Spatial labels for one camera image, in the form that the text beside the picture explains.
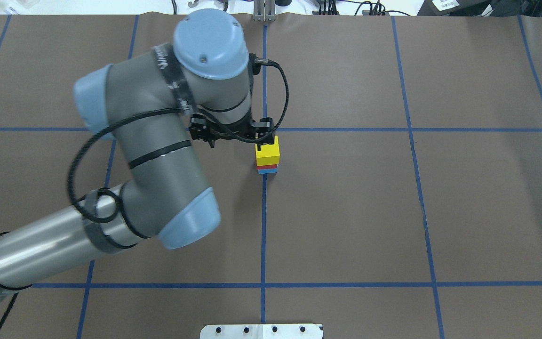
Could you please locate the red foam block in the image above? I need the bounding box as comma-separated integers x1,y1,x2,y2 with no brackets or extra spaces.
256,164,278,171

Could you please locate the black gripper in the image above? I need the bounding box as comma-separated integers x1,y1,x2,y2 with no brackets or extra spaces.
189,110,276,152

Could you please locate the aluminium frame post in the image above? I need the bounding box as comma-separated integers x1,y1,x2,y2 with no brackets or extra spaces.
252,0,277,23

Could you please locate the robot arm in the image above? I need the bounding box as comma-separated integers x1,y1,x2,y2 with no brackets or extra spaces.
0,8,279,302

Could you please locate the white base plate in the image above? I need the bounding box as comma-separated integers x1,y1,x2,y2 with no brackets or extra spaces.
199,323,324,339

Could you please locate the yellow foam block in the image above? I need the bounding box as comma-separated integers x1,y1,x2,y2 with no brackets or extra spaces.
255,135,280,167

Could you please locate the blue foam block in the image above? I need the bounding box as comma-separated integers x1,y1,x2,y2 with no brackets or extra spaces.
258,168,278,174

